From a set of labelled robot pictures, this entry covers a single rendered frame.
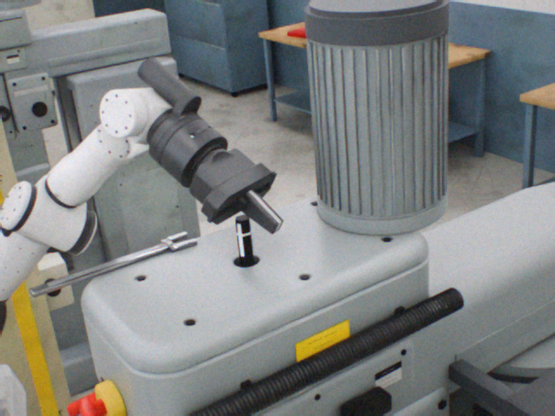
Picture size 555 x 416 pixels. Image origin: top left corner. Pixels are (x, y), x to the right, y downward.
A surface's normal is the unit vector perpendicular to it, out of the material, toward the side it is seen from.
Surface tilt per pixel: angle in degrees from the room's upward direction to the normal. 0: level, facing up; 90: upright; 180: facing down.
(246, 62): 90
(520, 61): 90
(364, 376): 90
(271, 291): 0
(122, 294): 0
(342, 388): 90
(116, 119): 76
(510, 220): 0
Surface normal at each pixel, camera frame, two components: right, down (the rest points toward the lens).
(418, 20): 0.43, 0.34
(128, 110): -0.51, 0.17
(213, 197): -0.22, -0.22
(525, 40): -0.83, 0.30
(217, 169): 0.32, -0.68
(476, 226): -0.08, -0.90
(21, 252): 0.25, 0.64
